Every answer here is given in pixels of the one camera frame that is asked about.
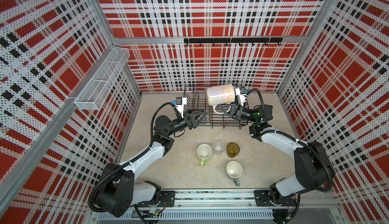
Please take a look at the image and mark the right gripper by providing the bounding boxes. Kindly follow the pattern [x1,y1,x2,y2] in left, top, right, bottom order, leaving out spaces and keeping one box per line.
[217,104,258,125]

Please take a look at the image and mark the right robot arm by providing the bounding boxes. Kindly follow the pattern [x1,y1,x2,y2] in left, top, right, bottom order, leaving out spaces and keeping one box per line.
[206,84,335,206]

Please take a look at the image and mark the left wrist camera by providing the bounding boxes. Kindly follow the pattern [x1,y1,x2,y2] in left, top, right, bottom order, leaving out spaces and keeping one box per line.
[172,97,187,118]

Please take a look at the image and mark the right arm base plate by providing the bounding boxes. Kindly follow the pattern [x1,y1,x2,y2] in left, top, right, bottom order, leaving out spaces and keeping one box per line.
[254,190,297,207]

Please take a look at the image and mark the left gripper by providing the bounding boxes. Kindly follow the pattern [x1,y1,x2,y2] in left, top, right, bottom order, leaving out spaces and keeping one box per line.
[167,108,207,136]

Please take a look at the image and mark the white grey-handled mug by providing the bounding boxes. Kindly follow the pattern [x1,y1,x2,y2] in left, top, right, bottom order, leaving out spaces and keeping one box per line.
[226,161,243,186]

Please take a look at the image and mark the black wire dish rack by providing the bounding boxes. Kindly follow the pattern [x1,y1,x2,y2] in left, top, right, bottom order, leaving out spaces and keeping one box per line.
[183,86,249,129]

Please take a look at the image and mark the black wall hook rail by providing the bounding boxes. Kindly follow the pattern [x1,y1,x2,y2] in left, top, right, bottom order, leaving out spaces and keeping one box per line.
[183,37,283,45]

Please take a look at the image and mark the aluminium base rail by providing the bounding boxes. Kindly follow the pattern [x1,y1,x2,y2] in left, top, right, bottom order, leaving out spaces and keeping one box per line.
[88,189,346,224]

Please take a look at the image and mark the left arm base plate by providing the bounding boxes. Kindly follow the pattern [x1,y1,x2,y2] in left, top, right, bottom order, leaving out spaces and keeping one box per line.
[137,190,176,208]

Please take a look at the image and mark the white wire wall basket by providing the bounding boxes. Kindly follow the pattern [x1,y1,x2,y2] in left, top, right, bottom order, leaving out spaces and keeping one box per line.
[75,47,129,110]

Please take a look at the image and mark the light green mug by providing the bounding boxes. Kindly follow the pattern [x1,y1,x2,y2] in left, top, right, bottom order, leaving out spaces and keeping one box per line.
[197,144,213,167]

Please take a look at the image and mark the clear glass cup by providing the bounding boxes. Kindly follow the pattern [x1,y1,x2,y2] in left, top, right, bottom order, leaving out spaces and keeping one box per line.
[212,140,224,155]

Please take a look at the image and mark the amber glass cup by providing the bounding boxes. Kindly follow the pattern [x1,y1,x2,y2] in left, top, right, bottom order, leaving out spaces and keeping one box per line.
[227,143,240,158]

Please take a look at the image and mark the purple iridescent mug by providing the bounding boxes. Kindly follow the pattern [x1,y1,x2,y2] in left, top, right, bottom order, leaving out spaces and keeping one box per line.
[206,84,236,113]

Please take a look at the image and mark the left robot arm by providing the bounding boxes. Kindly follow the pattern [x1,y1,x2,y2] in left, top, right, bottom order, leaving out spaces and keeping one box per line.
[88,102,207,218]

